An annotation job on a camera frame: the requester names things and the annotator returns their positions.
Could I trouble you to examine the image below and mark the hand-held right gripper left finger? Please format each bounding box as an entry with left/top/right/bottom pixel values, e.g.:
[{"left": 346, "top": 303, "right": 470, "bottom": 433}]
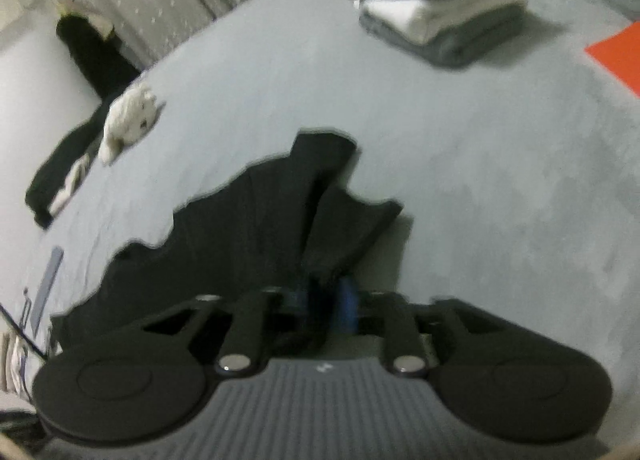
[{"left": 97, "top": 287, "right": 312, "bottom": 375}]

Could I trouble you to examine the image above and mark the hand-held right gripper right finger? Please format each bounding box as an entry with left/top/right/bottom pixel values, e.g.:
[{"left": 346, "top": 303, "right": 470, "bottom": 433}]
[{"left": 336, "top": 277, "right": 546, "bottom": 377}]

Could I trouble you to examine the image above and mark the black t-shirt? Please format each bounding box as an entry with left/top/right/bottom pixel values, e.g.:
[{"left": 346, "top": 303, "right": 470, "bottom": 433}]
[{"left": 50, "top": 127, "right": 403, "bottom": 361}]

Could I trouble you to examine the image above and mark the grey bed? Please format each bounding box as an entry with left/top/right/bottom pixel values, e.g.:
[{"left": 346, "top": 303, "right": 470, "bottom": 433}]
[{"left": 0, "top": 0, "right": 640, "bottom": 456}]

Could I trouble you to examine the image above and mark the grey folded cloth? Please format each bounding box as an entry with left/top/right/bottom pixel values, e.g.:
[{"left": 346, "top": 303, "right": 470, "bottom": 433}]
[{"left": 30, "top": 246, "right": 65, "bottom": 335}]

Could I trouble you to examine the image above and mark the white crumpled cloth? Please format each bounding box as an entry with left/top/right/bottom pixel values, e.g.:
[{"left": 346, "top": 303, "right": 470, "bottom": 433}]
[{"left": 50, "top": 155, "right": 93, "bottom": 215}]

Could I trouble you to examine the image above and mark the white plush dog toy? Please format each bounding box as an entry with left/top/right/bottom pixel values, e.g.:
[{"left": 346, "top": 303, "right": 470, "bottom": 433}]
[{"left": 97, "top": 82, "right": 166, "bottom": 165}]

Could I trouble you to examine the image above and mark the black crumpled garment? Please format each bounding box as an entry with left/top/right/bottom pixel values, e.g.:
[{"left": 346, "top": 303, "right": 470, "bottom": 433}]
[{"left": 25, "top": 104, "right": 116, "bottom": 228}]

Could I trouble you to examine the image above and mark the white folded shirt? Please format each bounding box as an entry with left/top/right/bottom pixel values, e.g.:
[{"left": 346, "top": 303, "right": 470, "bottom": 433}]
[{"left": 354, "top": 0, "right": 528, "bottom": 43}]

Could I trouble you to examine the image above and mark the black hanging garment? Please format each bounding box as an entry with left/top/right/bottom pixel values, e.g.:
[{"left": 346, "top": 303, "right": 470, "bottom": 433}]
[{"left": 56, "top": 14, "right": 141, "bottom": 100}]

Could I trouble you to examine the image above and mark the orange card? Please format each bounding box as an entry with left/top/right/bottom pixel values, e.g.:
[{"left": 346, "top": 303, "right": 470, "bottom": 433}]
[{"left": 585, "top": 22, "right": 640, "bottom": 98}]

